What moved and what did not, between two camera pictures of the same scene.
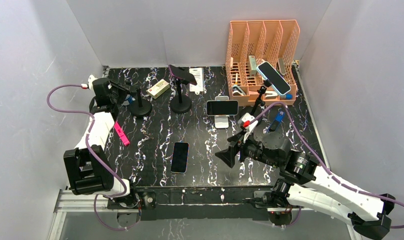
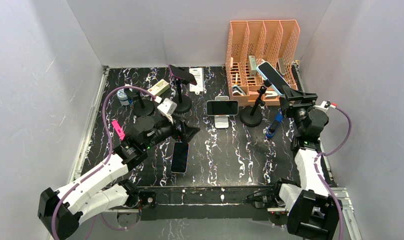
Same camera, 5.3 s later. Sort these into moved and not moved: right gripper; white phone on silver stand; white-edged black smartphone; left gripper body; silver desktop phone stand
Moved: right gripper; left gripper body
Not moved: white-edged black smartphone; white phone on silver stand; silver desktop phone stand
